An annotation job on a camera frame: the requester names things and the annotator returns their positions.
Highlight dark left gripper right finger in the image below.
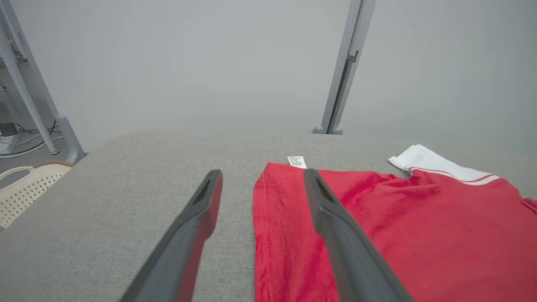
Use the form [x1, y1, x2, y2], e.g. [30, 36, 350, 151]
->
[302, 169, 414, 302]

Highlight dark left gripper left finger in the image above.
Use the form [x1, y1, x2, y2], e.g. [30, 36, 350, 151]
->
[120, 169, 224, 302]

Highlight red shirt white striped trim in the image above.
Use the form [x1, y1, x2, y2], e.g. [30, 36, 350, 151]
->
[253, 144, 537, 302]

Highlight beige perforated laundry basket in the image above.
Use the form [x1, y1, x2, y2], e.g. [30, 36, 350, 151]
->
[0, 161, 74, 230]

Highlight thin grey metal leg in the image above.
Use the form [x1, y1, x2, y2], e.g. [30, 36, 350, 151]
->
[0, 38, 60, 156]

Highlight grey metal frame legs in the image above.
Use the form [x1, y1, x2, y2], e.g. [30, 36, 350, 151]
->
[0, 0, 87, 164]

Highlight floor cable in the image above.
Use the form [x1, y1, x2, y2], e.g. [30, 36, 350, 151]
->
[0, 121, 64, 159]

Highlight grey partition post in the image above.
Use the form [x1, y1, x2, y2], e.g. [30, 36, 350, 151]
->
[313, 0, 377, 135]

